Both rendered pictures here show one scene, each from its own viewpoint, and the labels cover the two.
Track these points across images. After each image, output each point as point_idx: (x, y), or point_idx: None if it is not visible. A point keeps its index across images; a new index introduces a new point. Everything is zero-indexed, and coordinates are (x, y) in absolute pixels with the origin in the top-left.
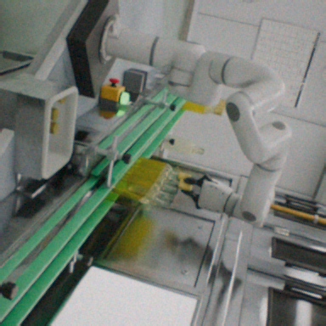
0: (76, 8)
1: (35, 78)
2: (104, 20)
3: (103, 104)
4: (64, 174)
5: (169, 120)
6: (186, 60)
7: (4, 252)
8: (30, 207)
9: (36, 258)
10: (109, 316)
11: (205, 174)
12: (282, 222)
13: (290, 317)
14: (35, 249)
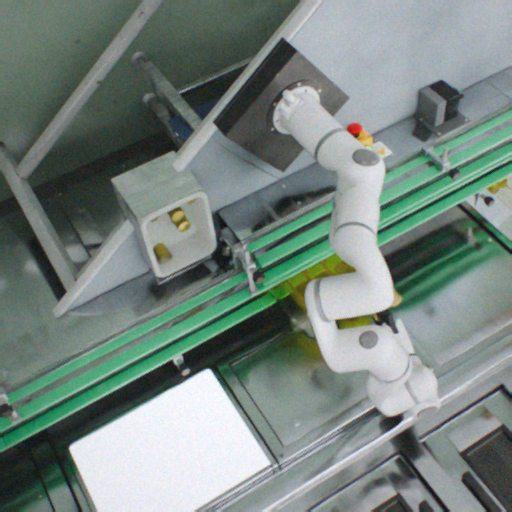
0: (250, 70)
1: (173, 166)
2: (272, 97)
3: None
4: (216, 259)
5: (487, 170)
6: (343, 183)
7: (78, 349)
8: (143, 300)
9: (102, 364)
10: (173, 434)
11: (388, 314)
12: None
13: None
14: (112, 352)
